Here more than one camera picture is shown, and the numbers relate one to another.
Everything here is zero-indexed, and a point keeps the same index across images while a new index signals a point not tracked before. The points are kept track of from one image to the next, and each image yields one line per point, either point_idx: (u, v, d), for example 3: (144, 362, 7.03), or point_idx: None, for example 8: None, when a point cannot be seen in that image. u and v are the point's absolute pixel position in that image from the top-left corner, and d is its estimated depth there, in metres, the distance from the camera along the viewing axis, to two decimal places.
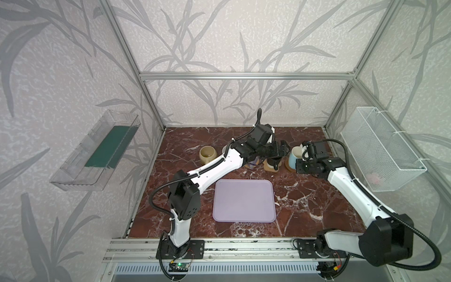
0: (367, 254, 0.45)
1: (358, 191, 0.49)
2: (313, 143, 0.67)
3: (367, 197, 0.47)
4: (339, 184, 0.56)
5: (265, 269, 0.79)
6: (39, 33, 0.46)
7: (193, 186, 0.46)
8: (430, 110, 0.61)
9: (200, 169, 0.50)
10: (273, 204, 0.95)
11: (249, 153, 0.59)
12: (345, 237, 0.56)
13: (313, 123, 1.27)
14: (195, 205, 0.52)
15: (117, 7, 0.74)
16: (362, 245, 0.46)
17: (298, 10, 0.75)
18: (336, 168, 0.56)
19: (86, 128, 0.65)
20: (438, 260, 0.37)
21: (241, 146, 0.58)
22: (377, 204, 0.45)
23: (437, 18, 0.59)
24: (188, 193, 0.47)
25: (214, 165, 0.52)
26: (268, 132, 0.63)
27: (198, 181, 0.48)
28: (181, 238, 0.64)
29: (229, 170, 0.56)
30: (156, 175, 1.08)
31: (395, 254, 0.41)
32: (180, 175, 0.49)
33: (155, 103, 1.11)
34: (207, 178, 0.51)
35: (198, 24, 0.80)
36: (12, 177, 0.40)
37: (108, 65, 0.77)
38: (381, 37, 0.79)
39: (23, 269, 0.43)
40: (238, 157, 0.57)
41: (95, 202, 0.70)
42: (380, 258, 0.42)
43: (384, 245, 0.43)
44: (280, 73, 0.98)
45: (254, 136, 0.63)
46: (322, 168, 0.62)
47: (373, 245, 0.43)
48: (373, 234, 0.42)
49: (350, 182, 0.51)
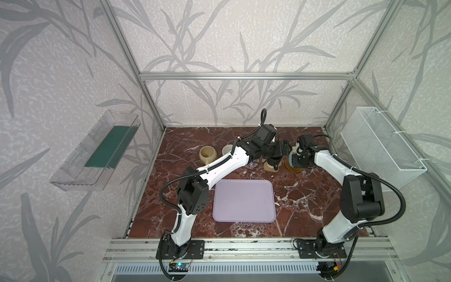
0: (345, 215, 0.53)
1: (336, 161, 0.58)
2: (302, 136, 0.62)
3: (340, 162, 0.56)
4: (320, 160, 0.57)
5: (265, 269, 0.79)
6: (39, 33, 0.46)
7: (203, 182, 0.48)
8: (430, 109, 0.61)
9: (208, 165, 0.53)
10: (274, 204, 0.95)
11: (255, 151, 0.61)
12: (335, 219, 0.61)
13: (313, 123, 1.27)
14: (204, 201, 0.55)
15: (117, 7, 0.74)
16: (340, 207, 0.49)
17: (298, 10, 0.75)
18: (320, 150, 0.66)
19: (86, 128, 0.65)
20: (403, 210, 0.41)
21: (246, 144, 0.60)
22: (349, 167, 0.53)
23: (437, 18, 0.59)
24: (198, 188, 0.49)
25: (222, 162, 0.54)
26: (273, 131, 0.65)
27: (207, 178, 0.49)
28: (183, 237, 0.65)
29: (236, 167, 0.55)
30: (156, 175, 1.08)
31: (366, 207, 0.49)
32: (188, 171, 0.51)
33: (155, 103, 1.11)
34: (215, 174, 0.53)
35: (198, 24, 0.80)
36: (12, 177, 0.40)
37: (108, 65, 0.77)
38: (381, 37, 0.79)
39: (23, 269, 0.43)
40: (245, 155, 0.59)
41: (95, 202, 0.70)
42: (353, 211, 0.48)
43: (354, 196, 0.48)
44: (280, 73, 0.98)
45: (259, 134, 0.65)
46: (309, 154, 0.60)
47: (347, 202, 0.50)
48: (345, 191, 0.50)
49: (329, 156, 0.61)
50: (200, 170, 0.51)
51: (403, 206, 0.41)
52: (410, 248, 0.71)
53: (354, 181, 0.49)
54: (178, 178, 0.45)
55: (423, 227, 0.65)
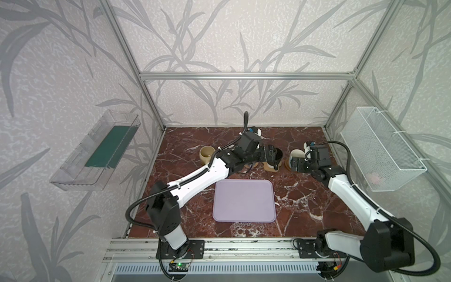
0: (370, 262, 0.44)
1: (357, 196, 0.50)
2: (317, 148, 0.67)
3: (364, 200, 0.48)
4: (336, 189, 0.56)
5: (265, 269, 0.79)
6: (39, 33, 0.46)
7: (172, 200, 0.43)
8: (430, 110, 0.61)
9: (180, 180, 0.47)
10: (274, 204, 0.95)
11: (235, 163, 0.56)
12: (345, 239, 0.56)
13: (313, 123, 1.27)
14: (173, 219, 0.47)
15: (117, 7, 0.74)
16: (364, 252, 0.46)
17: (298, 10, 0.75)
18: (336, 175, 0.57)
19: (86, 128, 0.65)
20: (437, 267, 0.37)
21: (227, 155, 0.56)
22: (376, 208, 0.46)
23: (438, 18, 0.59)
24: (165, 207, 0.43)
25: (197, 176, 0.49)
26: (255, 140, 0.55)
27: (177, 194, 0.44)
28: (178, 239, 0.64)
29: (215, 180, 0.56)
30: (156, 175, 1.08)
31: (396, 258, 0.42)
32: (158, 187, 0.45)
33: (155, 103, 1.11)
34: (188, 189, 0.47)
35: (198, 25, 0.80)
36: (12, 177, 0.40)
37: (108, 64, 0.77)
38: (381, 36, 0.79)
39: (23, 269, 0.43)
40: (223, 170, 0.55)
41: (95, 202, 0.70)
42: (381, 262, 0.42)
43: (383, 248, 0.42)
44: (280, 73, 0.98)
45: (241, 143, 0.59)
46: (322, 177, 0.64)
47: (373, 251, 0.42)
48: (371, 238, 0.43)
49: (348, 187, 0.53)
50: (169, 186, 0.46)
51: (438, 265, 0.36)
52: None
53: (383, 230, 0.41)
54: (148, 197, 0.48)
55: (423, 227, 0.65)
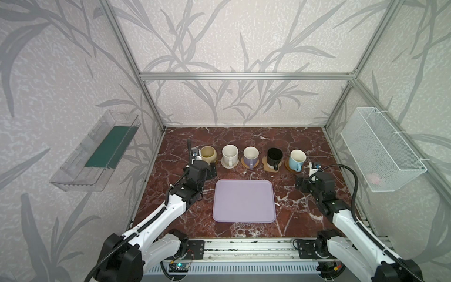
0: None
1: (363, 234, 0.49)
2: (324, 181, 0.66)
3: (370, 239, 0.48)
4: (339, 223, 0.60)
5: (265, 269, 0.79)
6: (39, 34, 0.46)
7: (133, 249, 0.40)
8: (430, 110, 0.61)
9: (138, 225, 0.45)
10: (273, 205, 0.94)
11: (190, 195, 0.59)
12: (347, 255, 0.56)
13: (313, 123, 1.27)
14: (135, 274, 0.42)
15: (117, 7, 0.74)
16: None
17: (298, 11, 0.76)
18: (339, 210, 0.58)
19: (86, 128, 0.66)
20: None
21: (181, 190, 0.58)
22: (382, 248, 0.45)
23: (437, 19, 0.59)
24: (127, 259, 0.40)
25: (156, 217, 0.48)
26: (201, 168, 0.63)
27: (137, 241, 0.41)
28: (168, 251, 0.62)
29: (174, 216, 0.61)
30: (156, 175, 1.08)
31: None
32: (112, 241, 0.41)
33: (155, 103, 1.11)
34: (148, 234, 0.44)
35: (198, 25, 0.80)
36: (12, 177, 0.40)
37: (108, 65, 0.77)
38: (381, 37, 0.79)
39: (23, 269, 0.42)
40: (181, 202, 0.55)
41: (95, 202, 0.70)
42: None
43: None
44: (280, 73, 0.98)
45: (191, 175, 0.63)
46: (326, 212, 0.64)
47: None
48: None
49: (352, 223, 0.53)
50: (127, 237, 0.43)
51: None
52: (409, 248, 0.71)
53: (390, 273, 0.41)
54: (105, 256, 0.41)
55: (422, 228, 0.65)
